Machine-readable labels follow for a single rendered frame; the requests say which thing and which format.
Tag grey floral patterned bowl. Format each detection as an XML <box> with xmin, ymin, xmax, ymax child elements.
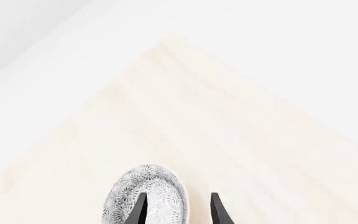
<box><xmin>101</xmin><ymin>164</ymin><xmax>188</xmax><ymax>224</ymax></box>

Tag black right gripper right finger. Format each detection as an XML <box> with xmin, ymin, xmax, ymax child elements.
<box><xmin>210</xmin><ymin>192</ymin><xmax>236</xmax><ymax>224</ymax></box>

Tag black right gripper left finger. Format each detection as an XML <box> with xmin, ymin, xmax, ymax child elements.
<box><xmin>123</xmin><ymin>192</ymin><xmax>148</xmax><ymax>224</ymax></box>

